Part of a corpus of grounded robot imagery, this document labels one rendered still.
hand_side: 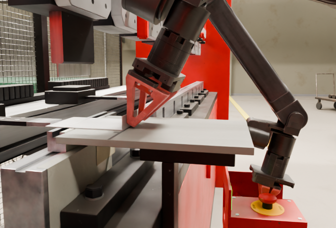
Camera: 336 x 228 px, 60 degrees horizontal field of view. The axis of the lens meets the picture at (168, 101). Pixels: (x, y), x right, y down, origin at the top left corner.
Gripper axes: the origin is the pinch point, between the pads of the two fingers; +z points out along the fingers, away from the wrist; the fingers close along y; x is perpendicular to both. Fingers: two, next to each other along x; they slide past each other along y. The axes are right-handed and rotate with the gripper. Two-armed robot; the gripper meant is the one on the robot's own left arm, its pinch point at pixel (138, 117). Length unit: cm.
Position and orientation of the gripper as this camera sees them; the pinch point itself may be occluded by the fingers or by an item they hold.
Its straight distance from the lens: 47.8
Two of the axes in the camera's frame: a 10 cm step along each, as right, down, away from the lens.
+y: -2.2, 1.2, -9.7
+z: -4.4, 8.7, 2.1
